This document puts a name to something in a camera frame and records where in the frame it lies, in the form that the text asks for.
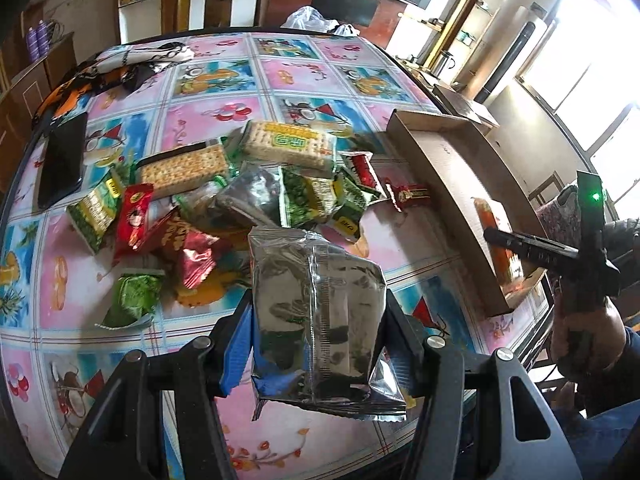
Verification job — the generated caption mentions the orange snack packet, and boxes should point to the orange snack packet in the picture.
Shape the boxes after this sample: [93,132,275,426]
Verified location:
[473,197,524,295]

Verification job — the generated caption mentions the silver foil snack bag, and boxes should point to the silver foil snack bag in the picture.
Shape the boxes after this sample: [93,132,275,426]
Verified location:
[248,226,407,422]

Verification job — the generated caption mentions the green crinkled snack packet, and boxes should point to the green crinkled snack packet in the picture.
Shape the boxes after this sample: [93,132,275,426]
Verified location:
[96,269,165,330]

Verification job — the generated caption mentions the dark red snack packet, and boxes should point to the dark red snack packet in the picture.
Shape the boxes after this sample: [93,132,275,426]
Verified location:
[136,207,232,289]

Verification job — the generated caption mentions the cracker pack with black stripe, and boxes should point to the cracker pack with black stripe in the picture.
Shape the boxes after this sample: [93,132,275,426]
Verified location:
[134,140,231,200]

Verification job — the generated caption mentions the cracker pack with yellow label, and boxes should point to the cracker pack with yellow label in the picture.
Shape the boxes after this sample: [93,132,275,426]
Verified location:
[233,120,337,172]

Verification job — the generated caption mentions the person's right hand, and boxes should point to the person's right hand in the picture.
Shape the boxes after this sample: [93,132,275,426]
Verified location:
[551,278,627,382]

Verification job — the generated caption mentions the cardboard box tray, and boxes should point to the cardboard box tray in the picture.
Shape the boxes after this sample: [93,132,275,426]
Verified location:
[386,110,544,318]

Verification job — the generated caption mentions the clear green-edged snack packet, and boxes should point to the clear green-edged snack packet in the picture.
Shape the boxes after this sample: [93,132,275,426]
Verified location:
[171,176,228,223]

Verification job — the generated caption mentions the small red candy packet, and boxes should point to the small red candy packet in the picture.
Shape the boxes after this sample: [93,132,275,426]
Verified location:
[384,179,432,212]

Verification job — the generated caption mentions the silver foil snack packet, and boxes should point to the silver foil snack packet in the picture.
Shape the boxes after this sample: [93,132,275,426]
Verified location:
[206,162,284,228]

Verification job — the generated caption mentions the green yellow pea packet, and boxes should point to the green yellow pea packet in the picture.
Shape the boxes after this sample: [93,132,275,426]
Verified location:
[280,167,373,242]

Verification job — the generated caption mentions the red cartoon snack packet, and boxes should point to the red cartoon snack packet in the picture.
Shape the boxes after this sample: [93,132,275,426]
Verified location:
[113,183,154,263]

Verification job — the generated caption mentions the green pea snack packet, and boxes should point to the green pea snack packet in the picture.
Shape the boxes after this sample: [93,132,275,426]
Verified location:
[66,168,124,254]

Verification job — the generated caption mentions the red white snack packet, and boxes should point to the red white snack packet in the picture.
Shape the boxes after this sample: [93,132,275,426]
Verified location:
[340,151,387,204]

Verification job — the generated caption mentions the black smartphone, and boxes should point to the black smartphone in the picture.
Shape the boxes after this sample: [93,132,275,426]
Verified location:
[37,113,88,210]

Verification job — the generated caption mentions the patterned cloth bundle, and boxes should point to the patterned cloth bundle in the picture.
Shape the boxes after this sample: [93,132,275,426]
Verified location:
[32,41,195,129]

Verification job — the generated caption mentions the white plastic bag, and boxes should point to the white plastic bag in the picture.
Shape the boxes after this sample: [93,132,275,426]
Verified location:
[281,6,360,37]

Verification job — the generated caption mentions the wooden sideboard cabinet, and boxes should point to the wooden sideboard cabinet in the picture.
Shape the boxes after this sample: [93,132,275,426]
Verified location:
[0,32,77,194]

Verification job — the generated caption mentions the purple bottles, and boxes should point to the purple bottles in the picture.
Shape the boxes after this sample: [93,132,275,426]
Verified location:
[25,20,50,63]

